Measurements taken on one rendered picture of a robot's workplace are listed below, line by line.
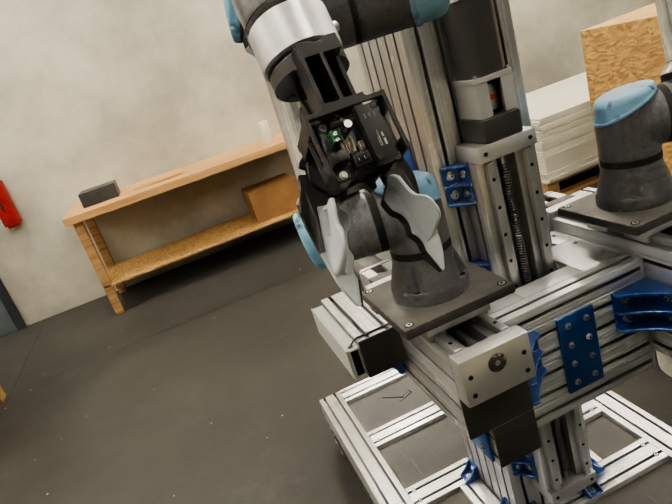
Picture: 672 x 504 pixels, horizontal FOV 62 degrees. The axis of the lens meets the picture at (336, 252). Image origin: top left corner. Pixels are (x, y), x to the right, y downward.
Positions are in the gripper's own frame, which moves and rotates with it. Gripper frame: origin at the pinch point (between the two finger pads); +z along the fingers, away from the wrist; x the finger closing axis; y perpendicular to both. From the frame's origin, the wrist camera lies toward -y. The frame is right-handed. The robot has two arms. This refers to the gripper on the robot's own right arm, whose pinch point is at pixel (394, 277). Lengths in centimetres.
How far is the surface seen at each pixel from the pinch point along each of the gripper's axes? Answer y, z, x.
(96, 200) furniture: -422, -176, -82
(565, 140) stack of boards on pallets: -307, -58, 249
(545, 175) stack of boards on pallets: -317, -41, 229
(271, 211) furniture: -442, -119, 51
